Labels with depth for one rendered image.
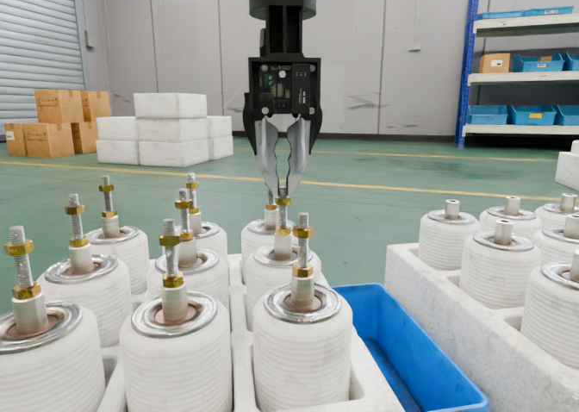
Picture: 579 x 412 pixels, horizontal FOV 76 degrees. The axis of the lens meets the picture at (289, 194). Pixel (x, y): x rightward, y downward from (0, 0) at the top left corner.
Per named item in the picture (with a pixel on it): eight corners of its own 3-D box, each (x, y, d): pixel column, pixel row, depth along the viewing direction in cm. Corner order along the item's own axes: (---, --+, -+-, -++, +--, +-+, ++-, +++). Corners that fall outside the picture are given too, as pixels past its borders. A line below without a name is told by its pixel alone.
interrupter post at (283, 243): (293, 254, 48) (293, 230, 48) (291, 262, 46) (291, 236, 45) (275, 253, 48) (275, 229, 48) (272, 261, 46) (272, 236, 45)
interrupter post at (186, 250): (172, 266, 45) (171, 240, 44) (186, 259, 47) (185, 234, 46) (188, 270, 44) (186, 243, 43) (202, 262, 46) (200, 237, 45)
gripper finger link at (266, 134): (252, 204, 40) (252, 118, 38) (253, 192, 46) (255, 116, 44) (280, 205, 41) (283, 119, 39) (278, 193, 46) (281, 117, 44)
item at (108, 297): (49, 399, 48) (27, 268, 44) (126, 365, 54) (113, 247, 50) (66, 448, 41) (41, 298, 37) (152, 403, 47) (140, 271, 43)
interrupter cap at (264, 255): (314, 247, 51) (314, 243, 50) (312, 271, 43) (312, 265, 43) (258, 246, 51) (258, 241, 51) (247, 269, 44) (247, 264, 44)
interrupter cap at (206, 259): (140, 270, 44) (140, 265, 43) (185, 249, 50) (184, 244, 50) (189, 284, 40) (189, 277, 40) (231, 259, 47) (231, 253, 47)
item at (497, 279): (539, 371, 53) (561, 252, 48) (480, 381, 51) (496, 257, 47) (491, 333, 62) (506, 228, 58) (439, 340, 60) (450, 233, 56)
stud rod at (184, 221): (180, 250, 45) (176, 189, 43) (188, 248, 45) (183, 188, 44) (184, 252, 44) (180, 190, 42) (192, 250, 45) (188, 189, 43)
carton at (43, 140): (74, 154, 353) (71, 122, 347) (51, 158, 332) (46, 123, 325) (52, 153, 364) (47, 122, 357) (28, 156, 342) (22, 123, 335)
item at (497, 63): (507, 73, 389) (510, 53, 385) (482, 73, 397) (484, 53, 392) (501, 75, 417) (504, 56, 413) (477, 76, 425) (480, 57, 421)
